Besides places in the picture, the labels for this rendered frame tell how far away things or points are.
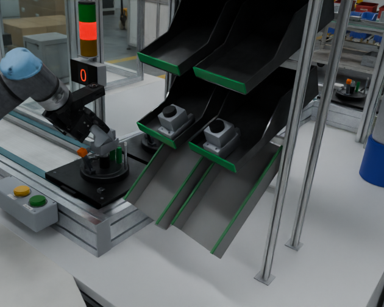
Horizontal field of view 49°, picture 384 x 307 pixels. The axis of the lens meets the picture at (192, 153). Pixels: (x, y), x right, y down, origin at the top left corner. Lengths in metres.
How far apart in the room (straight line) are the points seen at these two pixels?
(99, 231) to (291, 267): 0.49
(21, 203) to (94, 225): 0.21
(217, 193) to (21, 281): 0.50
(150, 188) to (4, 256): 0.40
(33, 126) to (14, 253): 0.63
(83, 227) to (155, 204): 0.20
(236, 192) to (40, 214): 0.50
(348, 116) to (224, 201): 1.20
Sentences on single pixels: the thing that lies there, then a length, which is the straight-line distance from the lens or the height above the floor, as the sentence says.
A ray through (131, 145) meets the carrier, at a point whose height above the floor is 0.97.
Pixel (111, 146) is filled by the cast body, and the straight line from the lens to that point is 1.20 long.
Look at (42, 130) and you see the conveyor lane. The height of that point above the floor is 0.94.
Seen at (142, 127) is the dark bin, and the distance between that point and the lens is 0.95.
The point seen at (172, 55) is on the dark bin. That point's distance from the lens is 0.91.
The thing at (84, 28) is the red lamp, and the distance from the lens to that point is 1.31.
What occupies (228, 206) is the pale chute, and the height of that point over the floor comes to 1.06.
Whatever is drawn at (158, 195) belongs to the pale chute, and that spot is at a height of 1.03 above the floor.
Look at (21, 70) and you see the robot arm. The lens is 0.95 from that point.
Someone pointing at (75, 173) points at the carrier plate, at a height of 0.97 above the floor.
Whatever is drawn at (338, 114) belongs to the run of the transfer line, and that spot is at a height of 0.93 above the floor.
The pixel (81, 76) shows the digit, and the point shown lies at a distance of 1.36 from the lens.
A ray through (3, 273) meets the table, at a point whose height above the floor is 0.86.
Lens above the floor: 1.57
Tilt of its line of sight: 26 degrees down
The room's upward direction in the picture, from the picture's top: 4 degrees clockwise
